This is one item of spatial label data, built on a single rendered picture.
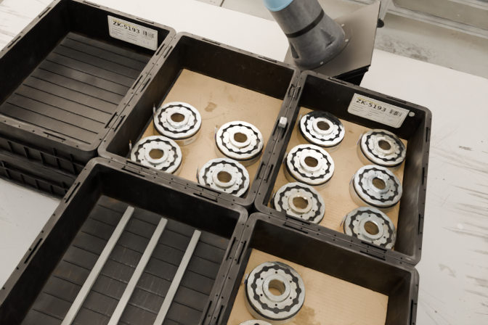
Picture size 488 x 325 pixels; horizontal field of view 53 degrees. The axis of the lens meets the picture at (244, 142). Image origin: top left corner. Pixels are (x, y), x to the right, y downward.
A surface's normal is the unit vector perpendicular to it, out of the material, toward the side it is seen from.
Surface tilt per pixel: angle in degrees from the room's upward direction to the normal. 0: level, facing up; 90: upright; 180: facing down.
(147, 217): 0
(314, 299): 0
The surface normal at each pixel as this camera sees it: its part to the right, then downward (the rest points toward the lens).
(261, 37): 0.14, -0.63
